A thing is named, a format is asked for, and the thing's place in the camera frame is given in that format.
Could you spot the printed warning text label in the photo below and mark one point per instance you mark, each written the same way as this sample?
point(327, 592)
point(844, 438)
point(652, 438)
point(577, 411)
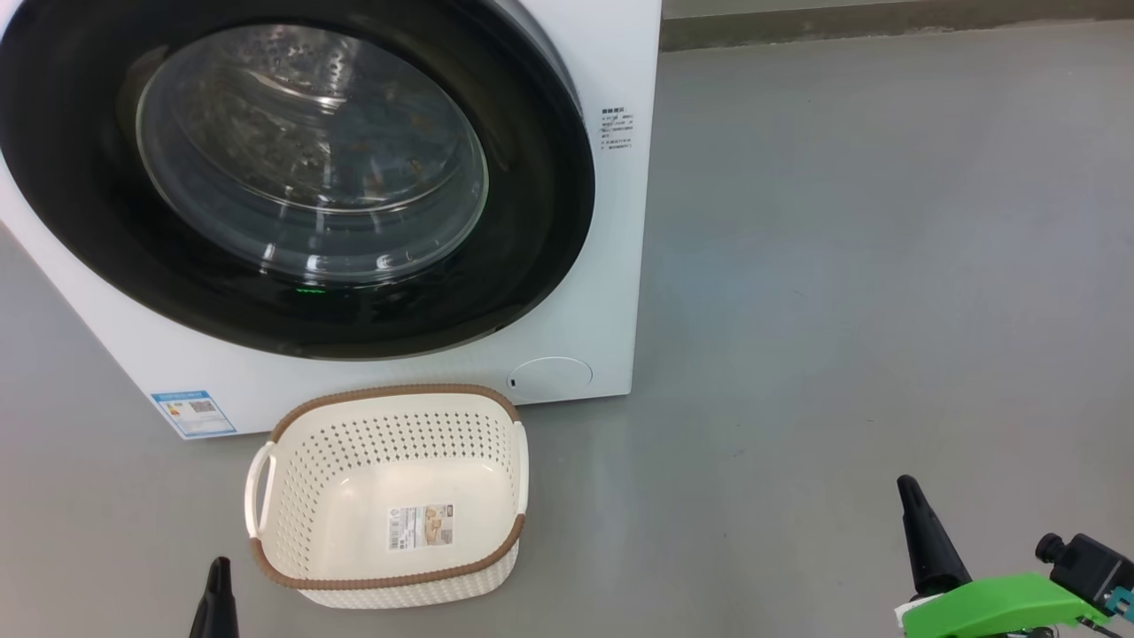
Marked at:
point(617, 128)

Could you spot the blue energy label sticker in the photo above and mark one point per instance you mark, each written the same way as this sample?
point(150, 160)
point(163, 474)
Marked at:
point(193, 414)

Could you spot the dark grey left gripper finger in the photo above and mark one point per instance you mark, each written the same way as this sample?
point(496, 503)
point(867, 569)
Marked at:
point(217, 611)

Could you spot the round white filter cover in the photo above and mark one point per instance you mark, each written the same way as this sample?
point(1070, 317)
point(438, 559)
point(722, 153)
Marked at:
point(549, 378)

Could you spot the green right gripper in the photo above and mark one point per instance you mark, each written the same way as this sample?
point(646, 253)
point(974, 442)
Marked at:
point(1001, 607)

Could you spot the cream perforated laundry basket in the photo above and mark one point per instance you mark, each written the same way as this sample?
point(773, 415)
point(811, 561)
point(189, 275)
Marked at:
point(354, 496)

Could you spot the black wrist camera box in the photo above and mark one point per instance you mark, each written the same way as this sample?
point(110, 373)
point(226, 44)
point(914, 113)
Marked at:
point(1094, 567)

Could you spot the paper product label sticker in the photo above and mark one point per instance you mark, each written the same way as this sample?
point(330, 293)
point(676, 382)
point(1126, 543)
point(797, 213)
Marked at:
point(421, 527)

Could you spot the round black glass washer door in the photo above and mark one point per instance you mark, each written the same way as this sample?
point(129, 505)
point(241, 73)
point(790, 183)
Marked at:
point(89, 221)

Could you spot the white front-load washing machine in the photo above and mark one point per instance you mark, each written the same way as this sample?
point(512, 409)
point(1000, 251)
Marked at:
point(620, 266)

